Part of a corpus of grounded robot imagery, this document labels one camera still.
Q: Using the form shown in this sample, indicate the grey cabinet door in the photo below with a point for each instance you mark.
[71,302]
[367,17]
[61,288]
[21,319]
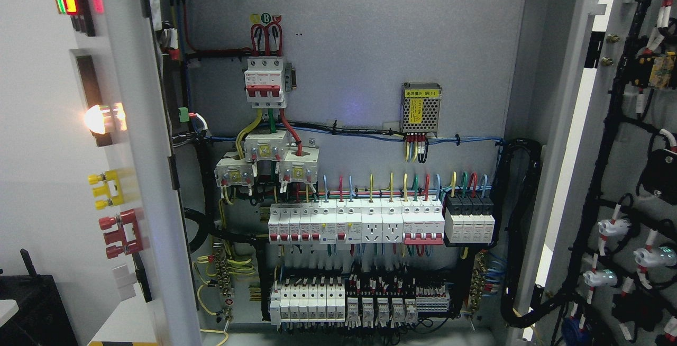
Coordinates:
[612,268]
[128,65]

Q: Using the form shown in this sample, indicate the white current transformers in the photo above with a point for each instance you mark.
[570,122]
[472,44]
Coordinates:
[273,154]

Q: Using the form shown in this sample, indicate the white socket breaker row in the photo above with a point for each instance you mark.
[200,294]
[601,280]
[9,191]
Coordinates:
[361,221]

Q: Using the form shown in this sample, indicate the metal mesh power supply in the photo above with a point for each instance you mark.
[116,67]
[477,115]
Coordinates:
[420,107]

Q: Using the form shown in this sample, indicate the red white main breaker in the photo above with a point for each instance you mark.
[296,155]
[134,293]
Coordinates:
[268,82]

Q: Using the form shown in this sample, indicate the black white surge protector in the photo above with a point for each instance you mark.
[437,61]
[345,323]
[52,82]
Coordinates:
[469,221]

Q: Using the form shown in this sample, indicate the lower white breaker row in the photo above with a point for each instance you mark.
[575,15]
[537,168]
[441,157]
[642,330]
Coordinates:
[318,300]

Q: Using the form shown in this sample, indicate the red terminal connector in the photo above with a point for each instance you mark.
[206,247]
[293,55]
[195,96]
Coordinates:
[124,235]

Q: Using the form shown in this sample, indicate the yellow terminal connector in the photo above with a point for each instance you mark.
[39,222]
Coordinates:
[114,187]

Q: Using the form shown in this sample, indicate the white glowing indicator lamp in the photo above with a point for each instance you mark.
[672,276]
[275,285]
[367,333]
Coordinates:
[103,119]

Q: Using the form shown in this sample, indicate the black digital power meter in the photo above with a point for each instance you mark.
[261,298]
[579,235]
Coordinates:
[91,90]

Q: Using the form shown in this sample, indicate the red indicator lamp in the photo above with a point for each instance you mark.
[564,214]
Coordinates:
[81,14]

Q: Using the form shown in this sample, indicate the black box on floor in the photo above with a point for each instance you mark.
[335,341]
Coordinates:
[41,318]

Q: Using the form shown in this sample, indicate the white rotary selector switch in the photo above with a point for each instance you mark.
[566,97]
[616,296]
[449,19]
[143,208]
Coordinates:
[125,281]

